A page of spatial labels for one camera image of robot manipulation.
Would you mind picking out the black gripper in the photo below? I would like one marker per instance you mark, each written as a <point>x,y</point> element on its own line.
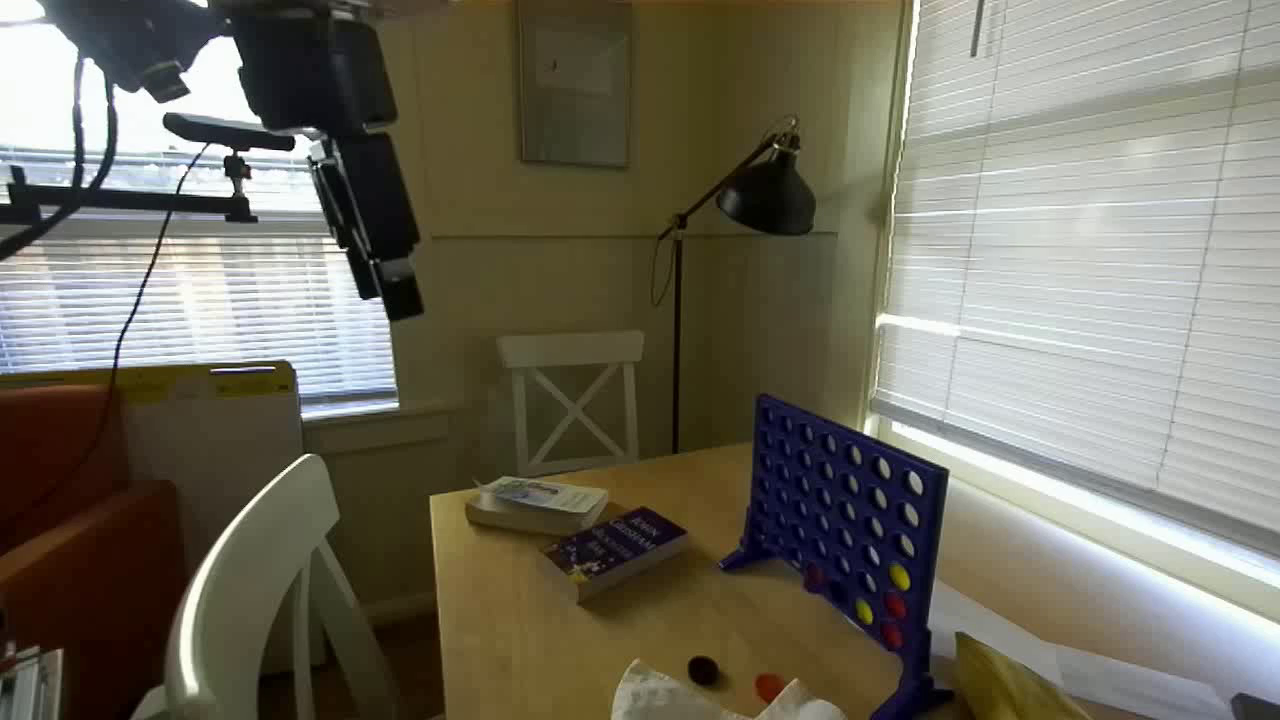
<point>313,66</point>

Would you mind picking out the orange disc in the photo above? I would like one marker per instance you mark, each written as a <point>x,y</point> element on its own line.
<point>770,687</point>

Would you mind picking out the blue connect four board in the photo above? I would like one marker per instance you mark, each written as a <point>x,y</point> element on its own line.
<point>801,465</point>

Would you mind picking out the black disc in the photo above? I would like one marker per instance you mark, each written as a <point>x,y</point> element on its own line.
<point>700,668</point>

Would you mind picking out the yellow disc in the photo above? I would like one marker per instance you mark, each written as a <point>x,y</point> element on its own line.
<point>867,615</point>
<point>903,577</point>

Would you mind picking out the red disc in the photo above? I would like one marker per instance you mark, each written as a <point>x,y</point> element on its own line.
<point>890,638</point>
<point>897,604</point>

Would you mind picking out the white window blind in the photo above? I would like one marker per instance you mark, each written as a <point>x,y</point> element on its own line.
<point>243,307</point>
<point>1094,266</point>

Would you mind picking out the whiteboard with yellow tape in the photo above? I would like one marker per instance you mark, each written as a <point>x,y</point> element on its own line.
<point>212,441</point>

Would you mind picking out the white mermaid cover book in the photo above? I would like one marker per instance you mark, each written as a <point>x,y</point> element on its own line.
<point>543,504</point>

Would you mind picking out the white moulded chair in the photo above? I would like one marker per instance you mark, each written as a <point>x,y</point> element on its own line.
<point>255,575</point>

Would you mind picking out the purple card game box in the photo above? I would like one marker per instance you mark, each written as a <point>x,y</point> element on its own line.
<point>619,544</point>

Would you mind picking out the orange brown armchair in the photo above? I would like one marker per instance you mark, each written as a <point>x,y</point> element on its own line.
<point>81,586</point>

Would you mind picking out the crumpled white cloth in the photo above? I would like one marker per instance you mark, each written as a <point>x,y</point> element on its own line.
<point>653,696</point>

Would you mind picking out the yellow bag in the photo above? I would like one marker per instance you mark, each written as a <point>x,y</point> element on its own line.
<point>1002,687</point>

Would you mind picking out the black stereo camera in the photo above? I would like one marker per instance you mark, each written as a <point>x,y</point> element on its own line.
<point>226,131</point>

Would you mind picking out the black camera boom stand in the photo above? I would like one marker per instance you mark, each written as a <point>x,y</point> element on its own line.
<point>135,203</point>

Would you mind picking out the framed wall picture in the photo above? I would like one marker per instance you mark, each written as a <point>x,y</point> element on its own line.
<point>575,82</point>

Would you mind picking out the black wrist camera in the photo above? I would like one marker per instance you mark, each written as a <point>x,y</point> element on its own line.
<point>127,42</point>

